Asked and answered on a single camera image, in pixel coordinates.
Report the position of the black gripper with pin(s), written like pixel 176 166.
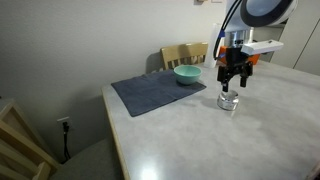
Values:
pixel 237 56

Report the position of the shiny metal cup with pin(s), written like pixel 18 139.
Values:
pixel 228 95

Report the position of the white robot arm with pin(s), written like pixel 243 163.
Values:
pixel 263 13

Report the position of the silver round container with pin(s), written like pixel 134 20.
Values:
pixel 227 106

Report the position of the white paper towel roll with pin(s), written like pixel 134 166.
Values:
pixel 210 50

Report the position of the teal ceramic bowl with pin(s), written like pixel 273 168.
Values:
pixel 187 74

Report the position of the wooden chair with slatted back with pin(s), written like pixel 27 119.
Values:
pixel 183 53

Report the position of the white cabinet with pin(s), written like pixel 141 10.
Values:
pixel 300 43

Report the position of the dark blue cloth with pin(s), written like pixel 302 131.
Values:
pixel 150 91

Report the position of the grey chair seat cushion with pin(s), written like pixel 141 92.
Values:
pixel 90 163

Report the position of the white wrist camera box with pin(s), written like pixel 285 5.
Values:
pixel 263 47

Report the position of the white wall outlet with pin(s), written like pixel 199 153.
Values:
pixel 60 119

